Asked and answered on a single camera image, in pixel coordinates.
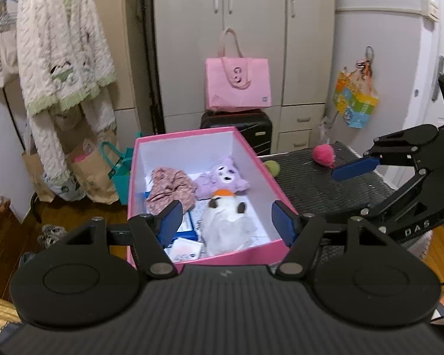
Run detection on white plastic bag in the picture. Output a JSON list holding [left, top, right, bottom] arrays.
[[318, 116, 337, 145]]

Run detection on white door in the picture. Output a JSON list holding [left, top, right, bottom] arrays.
[[335, 0, 444, 149]]

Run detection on floral fabric scrunchie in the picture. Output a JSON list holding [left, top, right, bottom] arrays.
[[146, 166, 197, 215]]

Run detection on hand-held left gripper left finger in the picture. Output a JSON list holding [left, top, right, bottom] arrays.
[[65, 200, 184, 280]]

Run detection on beige canvas tote bag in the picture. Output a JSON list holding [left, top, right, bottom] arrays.
[[0, 33, 21, 93]]

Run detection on brown paper bag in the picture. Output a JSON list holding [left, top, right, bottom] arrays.
[[67, 138, 120, 205], [21, 148, 56, 203]]

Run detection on cream fleece robe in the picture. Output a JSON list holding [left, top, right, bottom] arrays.
[[15, 0, 118, 200]]

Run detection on small white box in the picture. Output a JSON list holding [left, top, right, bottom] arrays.
[[168, 237, 204, 263]]

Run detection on blue packet with white labels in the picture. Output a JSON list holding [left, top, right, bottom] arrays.
[[144, 190, 200, 246]]

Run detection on purple plush toy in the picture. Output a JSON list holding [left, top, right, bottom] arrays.
[[194, 155, 251, 200]]

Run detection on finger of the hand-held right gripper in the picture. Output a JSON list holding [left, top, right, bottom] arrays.
[[331, 124, 440, 183], [359, 168, 435, 230]]

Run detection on pink tote bag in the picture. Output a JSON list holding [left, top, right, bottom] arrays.
[[205, 28, 271, 112]]

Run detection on grey slippers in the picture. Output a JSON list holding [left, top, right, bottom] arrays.
[[37, 224, 69, 248]]

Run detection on teal gift bag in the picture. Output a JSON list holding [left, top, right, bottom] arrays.
[[99, 131, 143, 205]]

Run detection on wooden cabinet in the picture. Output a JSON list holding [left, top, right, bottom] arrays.
[[0, 196, 36, 298]]

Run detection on white plush with brown patches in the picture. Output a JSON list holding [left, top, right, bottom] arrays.
[[200, 194, 258, 256]]

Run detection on grey wardrobe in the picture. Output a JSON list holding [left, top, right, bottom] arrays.
[[153, 0, 337, 156]]

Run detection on black suitcase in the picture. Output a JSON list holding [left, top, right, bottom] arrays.
[[200, 109, 274, 156]]

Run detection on pink pompom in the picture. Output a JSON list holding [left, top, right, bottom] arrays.
[[312, 143, 337, 166]]

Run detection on colourful printed bag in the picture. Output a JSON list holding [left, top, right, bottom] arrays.
[[333, 46, 380, 130]]

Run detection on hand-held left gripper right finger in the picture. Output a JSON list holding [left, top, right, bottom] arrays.
[[272, 200, 393, 279]]

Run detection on pink cardboard box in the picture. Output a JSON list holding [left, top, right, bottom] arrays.
[[127, 126, 300, 270]]

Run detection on black clothes rack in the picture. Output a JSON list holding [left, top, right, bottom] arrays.
[[0, 0, 45, 226]]

